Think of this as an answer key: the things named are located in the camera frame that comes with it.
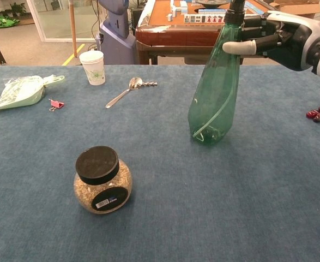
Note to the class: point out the green dustpan in plastic bag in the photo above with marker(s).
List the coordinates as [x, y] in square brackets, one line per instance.
[20, 94]

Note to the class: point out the pink binder clip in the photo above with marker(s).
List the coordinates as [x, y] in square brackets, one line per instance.
[56, 104]

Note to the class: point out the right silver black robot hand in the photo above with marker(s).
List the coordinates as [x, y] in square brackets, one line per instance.
[288, 43]

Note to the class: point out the green plastic spray bottle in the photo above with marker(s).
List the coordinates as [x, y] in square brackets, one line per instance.
[217, 90]

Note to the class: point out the potted green plants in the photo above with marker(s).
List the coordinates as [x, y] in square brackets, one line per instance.
[12, 8]

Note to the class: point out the metal spoon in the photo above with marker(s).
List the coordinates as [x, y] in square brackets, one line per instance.
[121, 95]

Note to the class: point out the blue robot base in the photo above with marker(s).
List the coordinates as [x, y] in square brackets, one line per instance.
[117, 41]

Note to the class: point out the brown mahjong table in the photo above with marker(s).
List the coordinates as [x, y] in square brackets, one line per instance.
[173, 38]

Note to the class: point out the white framed glass partition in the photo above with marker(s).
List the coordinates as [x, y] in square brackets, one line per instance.
[56, 24]

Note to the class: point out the blue table cloth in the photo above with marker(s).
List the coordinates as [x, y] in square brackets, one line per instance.
[176, 191]

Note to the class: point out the metal corkscrew spiral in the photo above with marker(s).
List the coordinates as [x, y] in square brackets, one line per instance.
[148, 83]

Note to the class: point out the row of mahjong tiles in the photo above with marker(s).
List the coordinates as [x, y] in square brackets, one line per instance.
[203, 19]

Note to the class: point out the stacked blue white mahjong tiles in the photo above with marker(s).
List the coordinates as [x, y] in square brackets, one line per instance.
[176, 9]

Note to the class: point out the glass jar with black lid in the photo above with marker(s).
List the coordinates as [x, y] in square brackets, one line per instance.
[102, 185]

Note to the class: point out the cardboard box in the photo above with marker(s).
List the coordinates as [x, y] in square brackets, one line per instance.
[293, 6]

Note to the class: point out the green bag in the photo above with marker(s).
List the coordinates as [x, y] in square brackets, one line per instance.
[1, 21]

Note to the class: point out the wooden pole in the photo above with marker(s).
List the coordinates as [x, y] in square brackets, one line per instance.
[73, 30]

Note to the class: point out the white paper cup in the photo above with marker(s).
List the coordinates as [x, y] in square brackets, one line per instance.
[93, 68]

